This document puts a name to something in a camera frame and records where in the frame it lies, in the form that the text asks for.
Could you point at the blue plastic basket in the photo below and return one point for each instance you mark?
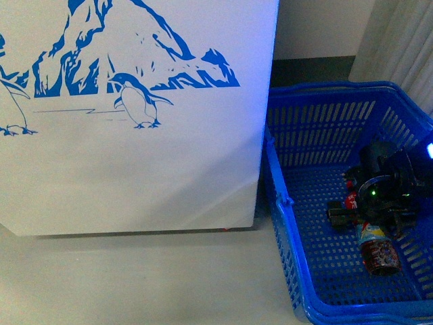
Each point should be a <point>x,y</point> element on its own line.
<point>313,135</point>

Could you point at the white chest freezer with penguins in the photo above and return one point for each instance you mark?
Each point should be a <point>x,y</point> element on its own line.
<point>132,116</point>

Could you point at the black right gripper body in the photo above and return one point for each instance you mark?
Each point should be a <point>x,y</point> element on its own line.
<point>388,186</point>

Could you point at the grey curtain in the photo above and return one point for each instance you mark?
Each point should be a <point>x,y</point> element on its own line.
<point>397,47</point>

